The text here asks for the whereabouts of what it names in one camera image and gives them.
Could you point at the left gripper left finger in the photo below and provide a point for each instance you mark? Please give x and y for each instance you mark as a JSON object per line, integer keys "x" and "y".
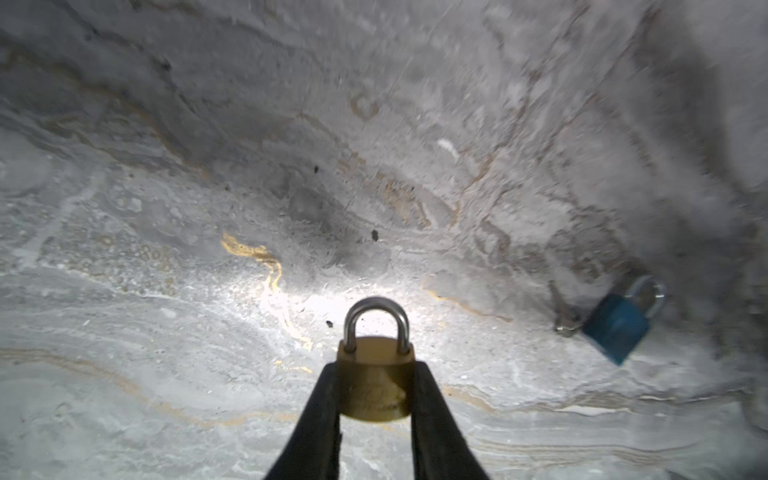
{"x": 312, "y": 452}

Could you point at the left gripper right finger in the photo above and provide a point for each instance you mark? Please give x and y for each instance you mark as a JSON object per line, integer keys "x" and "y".
{"x": 440, "y": 452}

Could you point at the brass padlock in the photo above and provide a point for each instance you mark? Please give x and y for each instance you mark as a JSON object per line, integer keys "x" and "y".
{"x": 375, "y": 372}

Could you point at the blue padlock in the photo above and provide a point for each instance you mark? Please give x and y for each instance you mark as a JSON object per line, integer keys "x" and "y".
{"x": 622, "y": 319}

